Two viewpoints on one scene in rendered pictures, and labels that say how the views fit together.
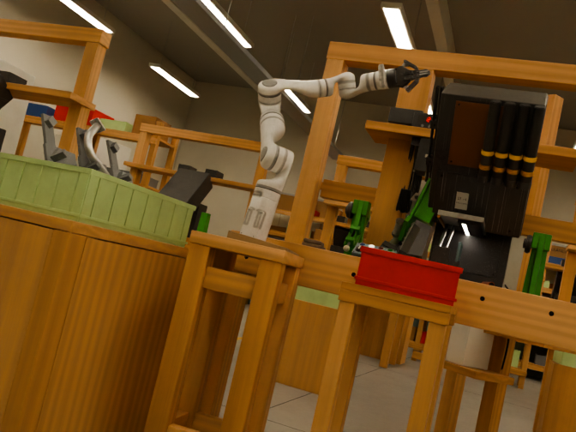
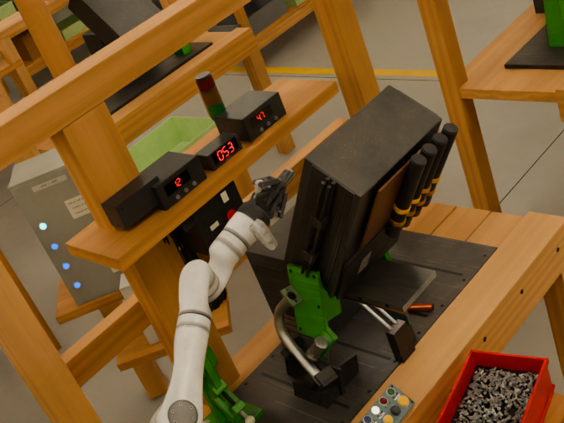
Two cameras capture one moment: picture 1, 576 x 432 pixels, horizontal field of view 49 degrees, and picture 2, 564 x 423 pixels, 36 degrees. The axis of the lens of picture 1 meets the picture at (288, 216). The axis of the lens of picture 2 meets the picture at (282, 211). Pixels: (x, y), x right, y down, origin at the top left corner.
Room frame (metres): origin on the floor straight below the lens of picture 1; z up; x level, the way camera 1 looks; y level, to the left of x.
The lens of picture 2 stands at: (1.45, 1.09, 2.52)
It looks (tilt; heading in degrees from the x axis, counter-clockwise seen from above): 29 degrees down; 303
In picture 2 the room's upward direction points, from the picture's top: 22 degrees counter-clockwise
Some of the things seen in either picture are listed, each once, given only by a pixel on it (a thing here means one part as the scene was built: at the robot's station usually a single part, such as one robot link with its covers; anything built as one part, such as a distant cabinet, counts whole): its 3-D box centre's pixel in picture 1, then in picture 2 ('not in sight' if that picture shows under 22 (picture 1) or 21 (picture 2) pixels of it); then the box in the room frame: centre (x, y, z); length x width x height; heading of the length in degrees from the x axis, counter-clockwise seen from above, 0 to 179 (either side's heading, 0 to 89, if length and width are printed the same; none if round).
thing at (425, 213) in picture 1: (427, 206); (315, 295); (2.51, -0.53, 1.17); 0.13 x 0.12 x 0.20; 70
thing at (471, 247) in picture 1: (471, 245); (314, 270); (2.64, -0.77, 1.07); 0.30 x 0.18 x 0.34; 70
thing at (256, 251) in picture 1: (249, 250); not in sight; (2.17, 0.10, 0.83); 0.32 x 0.32 x 0.04; 77
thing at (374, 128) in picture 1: (468, 146); (211, 163); (2.79, -0.71, 1.52); 0.90 x 0.25 x 0.04; 70
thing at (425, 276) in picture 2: (463, 225); (364, 279); (2.42, -0.66, 1.11); 0.39 x 0.16 x 0.03; 160
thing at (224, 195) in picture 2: (437, 159); (208, 214); (2.78, -0.59, 1.42); 0.17 x 0.12 x 0.15; 70
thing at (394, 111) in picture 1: (406, 117); (134, 201); (2.85, -0.42, 1.59); 0.15 x 0.07 x 0.07; 70
